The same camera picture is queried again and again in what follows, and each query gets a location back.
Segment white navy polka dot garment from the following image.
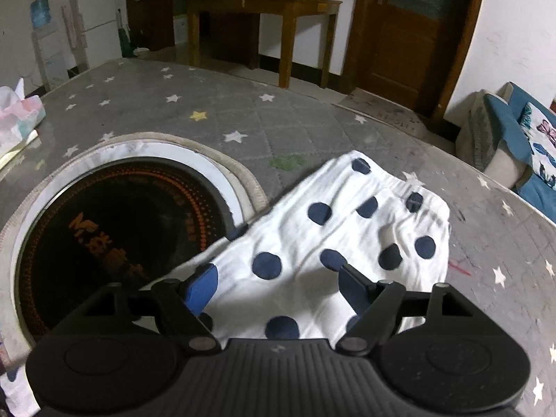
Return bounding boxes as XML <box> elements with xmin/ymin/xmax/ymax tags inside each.
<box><xmin>0</xmin><ymin>149</ymin><xmax>451</xmax><ymax>417</ymax></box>

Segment round black induction cooktop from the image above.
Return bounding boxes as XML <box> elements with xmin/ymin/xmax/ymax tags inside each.
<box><xmin>16</xmin><ymin>157</ymin><xmax>234</xmax><ymax>342</ymax></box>

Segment blue sofa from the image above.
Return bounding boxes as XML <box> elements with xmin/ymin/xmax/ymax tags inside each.
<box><xmin>455</xmin><ymin>82</ymin><xmax>555</xmax><ymax>220</ymax></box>

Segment butterfly print pillow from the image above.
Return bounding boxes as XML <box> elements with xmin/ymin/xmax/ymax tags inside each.
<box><xmin>519</xmin><ymin>103</ymin><xmax>556</xmax><ymax>189</ymax></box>

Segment tissue pack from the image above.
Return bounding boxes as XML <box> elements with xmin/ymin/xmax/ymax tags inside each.
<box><xmin>0</xmin><ymin>77</ymin><xmax>46</xmax><ymax>155</ymax></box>

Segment brown wooden door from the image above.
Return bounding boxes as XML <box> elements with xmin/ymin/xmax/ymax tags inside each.
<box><xmin>340</xmin><ymin>0</ymin><xmax>482</xmax><ymax>124</ymax></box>

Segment wooden side table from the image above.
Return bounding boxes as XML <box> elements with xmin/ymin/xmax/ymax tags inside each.
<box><xmin>186</xmin><ymin>0</ymin><xmax>344</xmax><ymax>90</ymax></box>

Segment water dispenser with blue bottle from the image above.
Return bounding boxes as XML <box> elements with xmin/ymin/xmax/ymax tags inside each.
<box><xmin>30</xmin><ymin>0</ymin><xmax>69</xmax><ymax>91</ymax></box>

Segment white refrigerator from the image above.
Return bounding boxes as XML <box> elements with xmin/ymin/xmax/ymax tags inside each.
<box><xmin>66</xmin><ymin>0</ymin><xmax>122</xmax><ymax>70</ymax></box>

